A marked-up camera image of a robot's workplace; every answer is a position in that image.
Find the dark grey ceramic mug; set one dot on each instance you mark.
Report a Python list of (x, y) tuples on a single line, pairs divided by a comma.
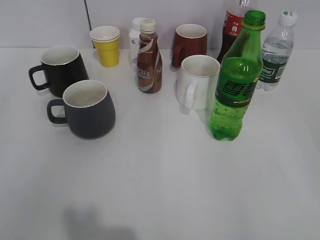
[(87, 107)]

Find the green soda bottle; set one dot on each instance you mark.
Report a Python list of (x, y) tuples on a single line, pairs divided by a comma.
[(240, 69)]

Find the yellow paper cup stack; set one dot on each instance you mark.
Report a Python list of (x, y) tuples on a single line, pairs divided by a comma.
[(106, 40)]

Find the white ceramic mug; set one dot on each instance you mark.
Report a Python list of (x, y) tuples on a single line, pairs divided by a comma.
[(196, 81)]

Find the brown coffee drink bottle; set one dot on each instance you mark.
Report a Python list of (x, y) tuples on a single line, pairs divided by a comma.
[(149, 61)]

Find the dark red ceramic mug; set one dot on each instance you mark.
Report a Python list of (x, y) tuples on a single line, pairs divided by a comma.
[(189, 39)]

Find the white milk drink bottle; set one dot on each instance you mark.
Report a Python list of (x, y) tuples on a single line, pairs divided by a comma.
[(134, 41)]

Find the black ceramic mug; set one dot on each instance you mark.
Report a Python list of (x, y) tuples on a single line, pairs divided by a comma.
[(62, 67)]

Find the cola bottle red label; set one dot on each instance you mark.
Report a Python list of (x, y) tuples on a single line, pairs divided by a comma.
[(232, 27)]

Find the clear water bottle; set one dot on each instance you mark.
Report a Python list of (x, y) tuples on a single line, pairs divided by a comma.
[(276, 51)]

